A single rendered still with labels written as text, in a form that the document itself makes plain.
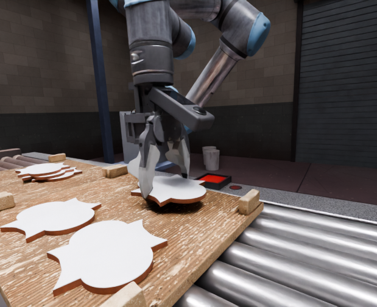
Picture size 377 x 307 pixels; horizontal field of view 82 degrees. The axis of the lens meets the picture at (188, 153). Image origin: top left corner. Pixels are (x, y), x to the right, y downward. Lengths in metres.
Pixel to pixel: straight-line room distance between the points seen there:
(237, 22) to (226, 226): 0.65
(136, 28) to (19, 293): 0.37
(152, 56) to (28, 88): 5.45
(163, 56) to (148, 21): 0.06
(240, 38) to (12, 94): 5.21
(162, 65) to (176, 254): 0.28
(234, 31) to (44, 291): 0.77
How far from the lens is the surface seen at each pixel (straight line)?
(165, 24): 0.41
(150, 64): 0.38
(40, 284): 0.30
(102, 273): 0.27
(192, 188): 0.40
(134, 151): 1.04
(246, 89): 5.29
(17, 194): 0.64
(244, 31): 0.81
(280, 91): 5.09
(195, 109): 0.34
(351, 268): 0.35
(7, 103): 5.63
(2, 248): 0.40
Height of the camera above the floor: 1.10
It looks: 10 degrees down
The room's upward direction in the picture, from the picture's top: 2 degrees counter-clockwise
